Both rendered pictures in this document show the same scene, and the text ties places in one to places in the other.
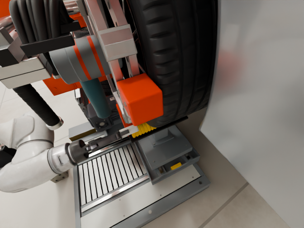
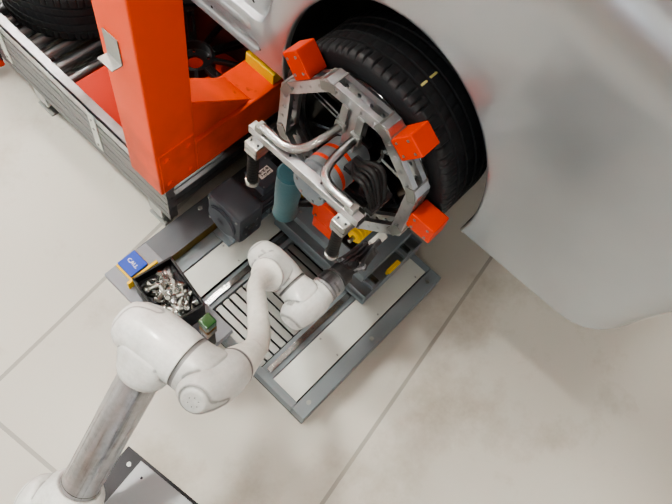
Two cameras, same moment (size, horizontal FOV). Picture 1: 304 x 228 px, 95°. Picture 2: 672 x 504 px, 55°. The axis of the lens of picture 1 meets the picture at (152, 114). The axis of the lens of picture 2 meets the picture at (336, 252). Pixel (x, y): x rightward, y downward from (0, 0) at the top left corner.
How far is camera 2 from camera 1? 172 cm
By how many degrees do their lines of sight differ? 30
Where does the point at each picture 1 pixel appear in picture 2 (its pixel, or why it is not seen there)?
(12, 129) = (280, 269)
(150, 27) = (445, 183)
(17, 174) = (313, 308)
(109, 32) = (418, 188)
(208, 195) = (437, 296)
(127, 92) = (427, 222)
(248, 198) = (487, 284)
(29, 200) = not seen: hidden behind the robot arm
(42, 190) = not seen: hidden behind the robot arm
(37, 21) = (379, 194)
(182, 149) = (399, 239)
